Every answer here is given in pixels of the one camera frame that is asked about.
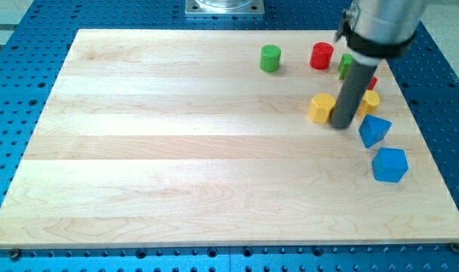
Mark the red cylinder block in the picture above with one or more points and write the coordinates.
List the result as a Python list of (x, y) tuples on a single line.
[(321, 55)]

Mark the blue perforated metal table plate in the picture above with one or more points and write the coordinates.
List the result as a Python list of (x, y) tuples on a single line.
[(32, 58)]

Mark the green block behind rod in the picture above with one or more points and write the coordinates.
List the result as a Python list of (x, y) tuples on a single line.
[(344, 65)]

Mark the yellow hexagon block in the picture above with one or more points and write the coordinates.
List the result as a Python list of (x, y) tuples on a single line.
[(321, 107)]

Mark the blue triangle block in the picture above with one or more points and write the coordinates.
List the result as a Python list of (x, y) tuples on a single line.
[(373, 129)]

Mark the wooden board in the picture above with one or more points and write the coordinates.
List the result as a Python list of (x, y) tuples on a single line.
[(155, 138)]

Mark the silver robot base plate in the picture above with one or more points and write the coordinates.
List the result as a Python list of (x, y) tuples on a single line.
[(206, 7)]

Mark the red block behind rod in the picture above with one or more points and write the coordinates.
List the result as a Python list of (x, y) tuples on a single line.
[(372, 83)]

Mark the yellow heart block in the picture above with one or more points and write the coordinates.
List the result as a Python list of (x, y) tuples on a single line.
[(369, 104)]

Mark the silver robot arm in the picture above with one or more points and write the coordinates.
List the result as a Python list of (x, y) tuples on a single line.
[(379, 29)]

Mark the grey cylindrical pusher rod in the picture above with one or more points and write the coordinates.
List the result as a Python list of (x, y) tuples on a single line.
[(351, 93)]

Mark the green cylinder block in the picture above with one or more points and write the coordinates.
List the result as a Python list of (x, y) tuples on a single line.
[(270, 58)]

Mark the blue cube block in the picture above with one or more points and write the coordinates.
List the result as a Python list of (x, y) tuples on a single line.
[(389, 165)]

